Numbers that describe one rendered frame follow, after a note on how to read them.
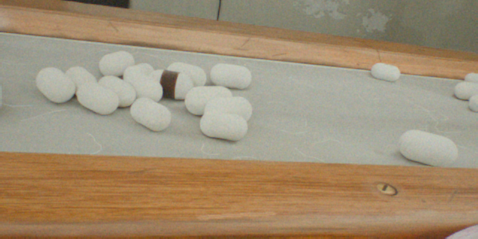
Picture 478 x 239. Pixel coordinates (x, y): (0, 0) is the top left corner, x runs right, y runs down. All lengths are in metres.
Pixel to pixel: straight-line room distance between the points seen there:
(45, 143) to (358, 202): 0.17
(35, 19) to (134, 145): 0.28
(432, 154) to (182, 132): 0.17
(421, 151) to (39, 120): 0.25
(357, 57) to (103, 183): 0.45
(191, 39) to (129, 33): 0.07
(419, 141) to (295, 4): 2.31
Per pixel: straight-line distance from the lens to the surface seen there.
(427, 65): 0.64
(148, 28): 0.50
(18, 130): 0.28
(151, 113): 0.27
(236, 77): 0.37
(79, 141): 0.26
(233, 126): 0.27
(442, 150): 0.31
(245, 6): 2.49
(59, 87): 0.31
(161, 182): 0.18
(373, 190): 0.21
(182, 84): 0.33
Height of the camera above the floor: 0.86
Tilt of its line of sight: 19 degrees down
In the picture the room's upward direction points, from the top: 10 degrees clockwise
